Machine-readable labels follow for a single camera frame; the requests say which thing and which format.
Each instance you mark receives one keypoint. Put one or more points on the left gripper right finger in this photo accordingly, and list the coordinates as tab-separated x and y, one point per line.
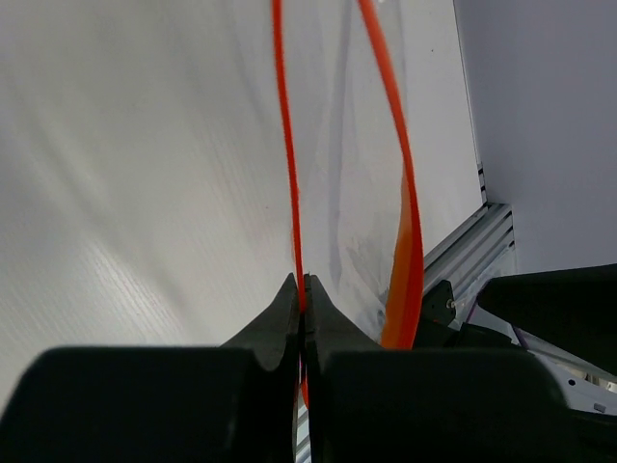
327	329

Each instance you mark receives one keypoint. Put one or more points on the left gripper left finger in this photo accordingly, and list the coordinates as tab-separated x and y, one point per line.
273	336

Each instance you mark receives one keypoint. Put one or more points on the clear orange-zip bag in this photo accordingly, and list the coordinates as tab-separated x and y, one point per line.
379	166

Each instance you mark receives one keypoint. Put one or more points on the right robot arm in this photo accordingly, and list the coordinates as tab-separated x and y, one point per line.
566	315

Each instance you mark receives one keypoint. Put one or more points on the aluminium front rail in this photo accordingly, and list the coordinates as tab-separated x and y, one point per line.
302	449

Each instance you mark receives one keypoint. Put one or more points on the aluminium rail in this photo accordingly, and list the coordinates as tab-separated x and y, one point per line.
466	252
302	449

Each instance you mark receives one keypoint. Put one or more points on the right side aluminium rail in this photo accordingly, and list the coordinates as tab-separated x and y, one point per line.
466	252

